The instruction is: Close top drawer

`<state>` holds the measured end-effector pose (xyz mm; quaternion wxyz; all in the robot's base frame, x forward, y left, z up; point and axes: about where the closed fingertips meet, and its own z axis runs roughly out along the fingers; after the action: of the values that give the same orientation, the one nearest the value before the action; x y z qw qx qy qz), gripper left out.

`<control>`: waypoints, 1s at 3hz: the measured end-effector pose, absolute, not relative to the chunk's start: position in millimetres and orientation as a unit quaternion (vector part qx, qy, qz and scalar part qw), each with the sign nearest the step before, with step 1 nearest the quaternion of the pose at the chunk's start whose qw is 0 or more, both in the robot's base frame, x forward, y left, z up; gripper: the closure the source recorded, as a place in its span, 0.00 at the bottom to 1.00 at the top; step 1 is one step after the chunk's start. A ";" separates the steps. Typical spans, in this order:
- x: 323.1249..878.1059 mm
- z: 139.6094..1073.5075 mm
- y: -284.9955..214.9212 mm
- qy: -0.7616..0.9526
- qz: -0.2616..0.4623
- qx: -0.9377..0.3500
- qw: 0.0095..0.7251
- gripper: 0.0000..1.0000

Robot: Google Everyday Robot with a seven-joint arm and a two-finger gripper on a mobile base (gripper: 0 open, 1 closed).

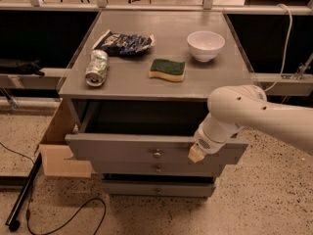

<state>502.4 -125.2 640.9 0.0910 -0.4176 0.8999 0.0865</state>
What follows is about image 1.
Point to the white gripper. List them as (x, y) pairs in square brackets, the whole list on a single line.
[(204, 142)]

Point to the grey top drawer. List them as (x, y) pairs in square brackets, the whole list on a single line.
[(101, 148)]

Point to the grey drawer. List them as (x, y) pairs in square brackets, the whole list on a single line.
[(101, 148), (188, 169), (159, 189)]

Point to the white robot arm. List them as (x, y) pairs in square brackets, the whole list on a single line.
[(231, 108)]

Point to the grey middle drawer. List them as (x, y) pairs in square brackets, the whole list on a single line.
[(188, 169)]

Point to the grey bottom drawer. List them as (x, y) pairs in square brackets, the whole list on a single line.
[(159, 189)]

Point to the grey wooden drawer cabinet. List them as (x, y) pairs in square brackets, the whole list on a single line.
[(130, 102)]

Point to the green yellow sponge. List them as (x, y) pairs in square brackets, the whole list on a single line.
[(167, 70)]

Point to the white ceramic bowl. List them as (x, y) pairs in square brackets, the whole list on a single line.
[(205, 45)]

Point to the crushed green soda can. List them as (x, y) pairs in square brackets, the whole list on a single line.
[(96, 71)]

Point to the blue crumpled chip bag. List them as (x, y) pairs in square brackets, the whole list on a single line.
[(118, 44)]

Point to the cardboard box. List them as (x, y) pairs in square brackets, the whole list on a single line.
[(57, 157)]

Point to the black bar on floor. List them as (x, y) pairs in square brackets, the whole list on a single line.
[(26, 183)]

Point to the black object on ledge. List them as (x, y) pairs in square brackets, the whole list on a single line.
[(10, 66)]

